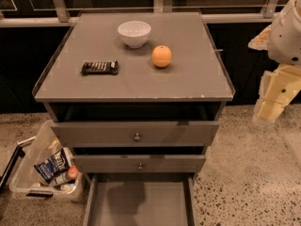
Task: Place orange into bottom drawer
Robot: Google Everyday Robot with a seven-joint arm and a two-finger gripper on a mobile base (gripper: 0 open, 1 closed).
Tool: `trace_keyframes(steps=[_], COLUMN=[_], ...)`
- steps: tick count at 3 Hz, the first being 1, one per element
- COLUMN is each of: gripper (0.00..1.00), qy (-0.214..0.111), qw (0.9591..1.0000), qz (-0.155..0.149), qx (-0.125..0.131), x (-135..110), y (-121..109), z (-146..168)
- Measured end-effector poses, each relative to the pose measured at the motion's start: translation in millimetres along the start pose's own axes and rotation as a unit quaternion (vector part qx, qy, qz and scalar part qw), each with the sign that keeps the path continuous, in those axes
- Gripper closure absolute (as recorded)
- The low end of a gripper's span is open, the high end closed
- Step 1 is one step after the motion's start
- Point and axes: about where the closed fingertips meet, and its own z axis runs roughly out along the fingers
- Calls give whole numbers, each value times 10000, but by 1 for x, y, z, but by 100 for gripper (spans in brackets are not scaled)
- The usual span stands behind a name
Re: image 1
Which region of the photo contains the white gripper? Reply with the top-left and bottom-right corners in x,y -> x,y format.
248,0 -> 301,121

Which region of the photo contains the orange fruit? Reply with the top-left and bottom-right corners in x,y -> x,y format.
151,45 -> 172,68

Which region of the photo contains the grey drawer cabinet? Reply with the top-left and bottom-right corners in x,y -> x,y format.
32,11 -> 236,226

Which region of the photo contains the grey top drawer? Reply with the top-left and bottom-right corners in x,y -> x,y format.
52,121 -> 219,148

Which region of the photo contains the grey drawer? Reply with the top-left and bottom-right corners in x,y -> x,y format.
52,121 -> 219,148
73,155 -> 205,173
83,173 -> 198,226

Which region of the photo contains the grey middle drawer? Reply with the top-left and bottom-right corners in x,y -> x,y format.
73,155 -> 205,173

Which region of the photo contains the grey bottom drawer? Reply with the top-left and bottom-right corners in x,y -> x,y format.
83,173 -> 198,226

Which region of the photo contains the white ceramic bowl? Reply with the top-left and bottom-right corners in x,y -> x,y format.
118,21 -> 151,48

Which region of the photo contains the black snack bar packet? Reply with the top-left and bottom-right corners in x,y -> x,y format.
81,60 -> 119,75

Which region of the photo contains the red apple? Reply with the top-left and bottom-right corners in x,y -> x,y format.
67,166 -> 79,180

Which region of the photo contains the blue chip bag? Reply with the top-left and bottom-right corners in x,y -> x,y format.
34,148 -> 71,184

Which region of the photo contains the clear plastic bin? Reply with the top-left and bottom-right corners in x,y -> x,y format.
9,120 -> 85,202

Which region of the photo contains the metal railing frame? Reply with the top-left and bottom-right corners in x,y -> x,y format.
0,0 -> 289,27

